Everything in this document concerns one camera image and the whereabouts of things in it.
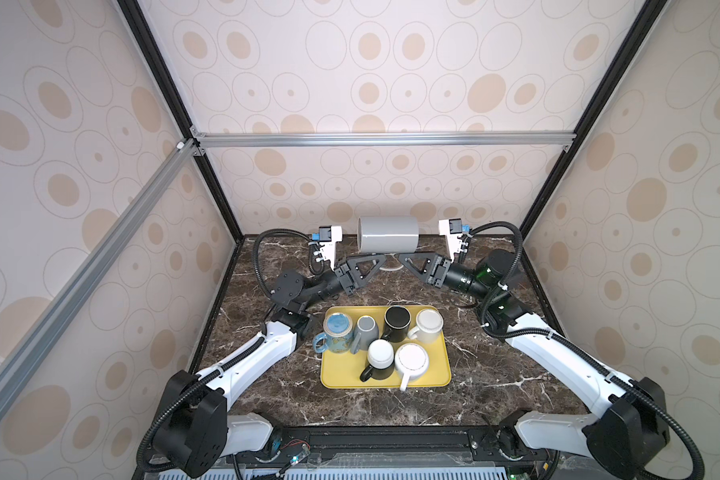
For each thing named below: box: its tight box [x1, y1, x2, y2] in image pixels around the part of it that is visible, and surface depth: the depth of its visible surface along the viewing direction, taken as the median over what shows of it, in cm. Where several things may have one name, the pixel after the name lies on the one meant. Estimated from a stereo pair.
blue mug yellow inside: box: [312, 312, 353, 354], surface depth 85 cm
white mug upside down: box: [395, 343, 429, 391], surface depth 81 cm
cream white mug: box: [407, 309, 444, 344], surface depth 90 cm
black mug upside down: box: [382, 305, 411, 343], surface depth 87 cm
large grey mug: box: [357, 216, 419, 253], surface depth 59 cm
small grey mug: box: [351, 315, 379, 355], surface depth 87 cm
